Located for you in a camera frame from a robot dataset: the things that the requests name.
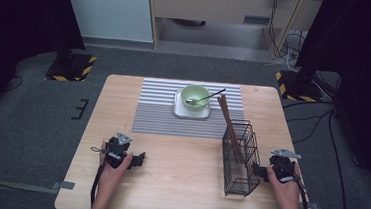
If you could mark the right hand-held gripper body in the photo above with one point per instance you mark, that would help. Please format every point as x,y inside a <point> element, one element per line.
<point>282,167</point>

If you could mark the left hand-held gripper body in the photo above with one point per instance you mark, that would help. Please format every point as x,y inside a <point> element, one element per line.
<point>115,152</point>

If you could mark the brown wooden chopstick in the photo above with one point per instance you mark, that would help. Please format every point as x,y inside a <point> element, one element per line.
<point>229,128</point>
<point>231,118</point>

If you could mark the white square tray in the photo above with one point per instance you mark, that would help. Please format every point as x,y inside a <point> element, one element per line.
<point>191,114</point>

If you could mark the person's left hand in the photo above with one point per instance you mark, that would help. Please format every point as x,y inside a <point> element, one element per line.
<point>111,177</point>

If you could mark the person's right hand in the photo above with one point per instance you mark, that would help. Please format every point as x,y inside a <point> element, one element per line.
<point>287,192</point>

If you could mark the grey striped placemat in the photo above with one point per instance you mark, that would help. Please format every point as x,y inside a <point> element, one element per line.
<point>159,119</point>

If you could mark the grey tape strip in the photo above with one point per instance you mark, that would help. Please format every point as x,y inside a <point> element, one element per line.
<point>63,185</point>
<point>312,206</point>

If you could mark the black stand base with hazard stripes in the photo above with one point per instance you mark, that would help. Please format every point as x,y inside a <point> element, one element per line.
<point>71,68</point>
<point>296,88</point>

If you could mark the light green bowl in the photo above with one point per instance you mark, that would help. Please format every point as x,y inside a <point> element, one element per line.
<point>194,94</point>

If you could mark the dark curtain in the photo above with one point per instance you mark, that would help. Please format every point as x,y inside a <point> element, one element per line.
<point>360,64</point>
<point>19,21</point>

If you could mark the white partition panel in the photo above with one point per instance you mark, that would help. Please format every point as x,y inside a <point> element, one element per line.
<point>107,8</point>

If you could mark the light wooden cabinet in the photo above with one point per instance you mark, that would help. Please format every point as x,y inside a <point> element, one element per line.
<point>214,4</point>

